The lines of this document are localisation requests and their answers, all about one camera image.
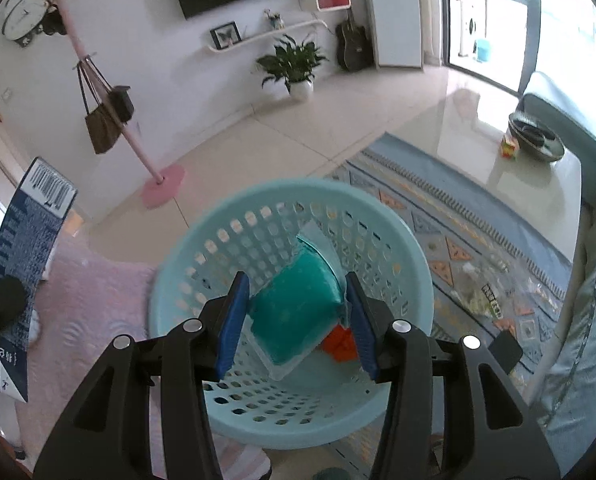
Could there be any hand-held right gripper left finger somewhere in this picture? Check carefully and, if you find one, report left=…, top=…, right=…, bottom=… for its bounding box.
left=32, top=271, right=251, bottom=480

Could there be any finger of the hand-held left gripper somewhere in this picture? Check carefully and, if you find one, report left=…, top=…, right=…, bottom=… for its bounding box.
left=0, top=276, right=29, bottom=353

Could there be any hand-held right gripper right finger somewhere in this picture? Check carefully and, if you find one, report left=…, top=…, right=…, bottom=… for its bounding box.
left=344, top=271, right=561, bottom=480

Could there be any blue printed carton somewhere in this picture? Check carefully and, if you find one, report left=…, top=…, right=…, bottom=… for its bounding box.
left=0, top=156, right=77, bottom=404

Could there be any teal packet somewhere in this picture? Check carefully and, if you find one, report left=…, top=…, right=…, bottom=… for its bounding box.
left=245, top=220, right=351, bottom=381

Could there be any light blue plastic basket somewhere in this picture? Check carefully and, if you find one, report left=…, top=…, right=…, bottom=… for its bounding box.
left=148, top=177, right=435, bottom=451

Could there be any orange snack packet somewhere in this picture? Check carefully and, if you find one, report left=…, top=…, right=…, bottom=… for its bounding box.
left=320, top=324, right=359, bottom=361

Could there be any pink patterned blanket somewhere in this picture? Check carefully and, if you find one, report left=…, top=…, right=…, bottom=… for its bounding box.
left=0, top=230, right=274, bottom=480

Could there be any clear plastic bag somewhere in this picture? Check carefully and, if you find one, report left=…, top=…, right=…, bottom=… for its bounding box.
left=448, top=255, right=544, bottom=321

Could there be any dark flat object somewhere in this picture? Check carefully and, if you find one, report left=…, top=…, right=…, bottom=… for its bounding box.
left=493, top=330, right=524, bottom=376

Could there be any pink coat rack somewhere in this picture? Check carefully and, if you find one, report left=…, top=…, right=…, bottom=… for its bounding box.
left=28, top=0, right=186, bottom=209

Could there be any brown handbag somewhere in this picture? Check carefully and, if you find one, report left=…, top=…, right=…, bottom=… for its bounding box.
left=76, top=62, right=124, bottom=156

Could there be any glass coffee table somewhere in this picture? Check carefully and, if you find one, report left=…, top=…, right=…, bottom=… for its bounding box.
left=385, top=77, right=591, bottom=406

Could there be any small black bag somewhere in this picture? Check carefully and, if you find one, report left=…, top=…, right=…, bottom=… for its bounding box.
left=109, top=85, right=135, bottom=123

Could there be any potted green plant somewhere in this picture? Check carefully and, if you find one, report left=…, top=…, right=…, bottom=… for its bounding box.
left=255, top=34, right=328, bottom=103

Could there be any metal bowl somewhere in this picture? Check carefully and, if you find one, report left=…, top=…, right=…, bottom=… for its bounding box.
left=508, top=111, right=565, bottom=162

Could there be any black acoustic guitar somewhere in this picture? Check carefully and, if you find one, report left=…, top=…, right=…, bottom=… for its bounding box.
left=332, top=0, right=374, bottom=72

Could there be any black hat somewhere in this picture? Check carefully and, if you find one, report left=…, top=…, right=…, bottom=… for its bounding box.
left=43, top=4, right=69, bottom=37

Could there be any teal sofa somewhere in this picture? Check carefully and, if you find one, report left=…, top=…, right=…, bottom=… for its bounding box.
left=517, top=71, right=596, bottom=461

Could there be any white washing machine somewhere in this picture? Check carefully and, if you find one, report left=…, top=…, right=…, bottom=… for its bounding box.
left=458, top=0, right=484, bottom=58

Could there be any dark framed glass sliding door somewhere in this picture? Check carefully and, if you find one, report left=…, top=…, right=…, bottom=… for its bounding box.
left=438, top=0, right=544, bottom=96

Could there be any butterfly picture frame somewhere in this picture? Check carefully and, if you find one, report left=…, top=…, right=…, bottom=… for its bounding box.
left=209, top=21, right=242, bottom=51

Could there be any panda wall clock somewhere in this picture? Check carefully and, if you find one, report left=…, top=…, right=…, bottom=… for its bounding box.
left=2, top=0, right=54, bottom=48

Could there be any white curved wall shelf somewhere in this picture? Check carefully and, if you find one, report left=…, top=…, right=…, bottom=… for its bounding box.
left=207, top=19, right=329, bottom=52

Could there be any red and white wall box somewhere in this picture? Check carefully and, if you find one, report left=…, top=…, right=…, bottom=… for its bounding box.
left=300, top=0, right=353, bottom=12

